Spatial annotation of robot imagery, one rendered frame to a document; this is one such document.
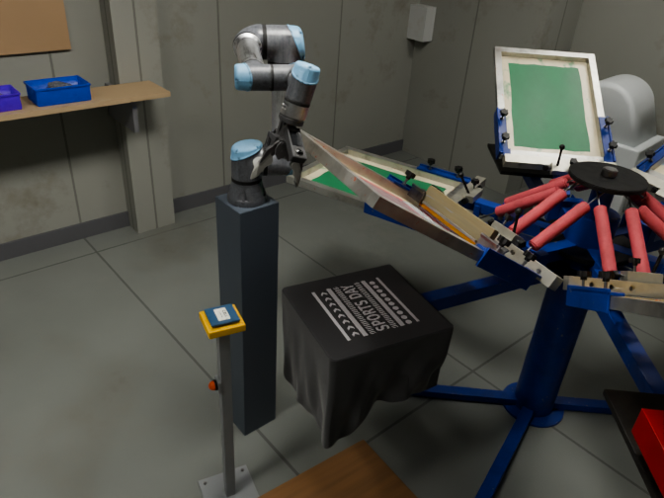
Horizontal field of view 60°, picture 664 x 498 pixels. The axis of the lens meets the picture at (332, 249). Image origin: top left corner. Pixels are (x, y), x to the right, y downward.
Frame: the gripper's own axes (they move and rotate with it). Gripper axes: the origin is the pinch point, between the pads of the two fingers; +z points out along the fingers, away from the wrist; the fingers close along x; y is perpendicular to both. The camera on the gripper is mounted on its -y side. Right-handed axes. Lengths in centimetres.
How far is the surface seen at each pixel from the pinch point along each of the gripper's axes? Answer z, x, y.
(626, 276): -2, -121, -42
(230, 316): 53, -4, 10
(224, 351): 68, -6, 10
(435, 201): 0, -73, 12
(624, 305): -6, -75, -69
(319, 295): 45, -38, 12
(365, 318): 42, -47, -6
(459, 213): -1, -74, -2
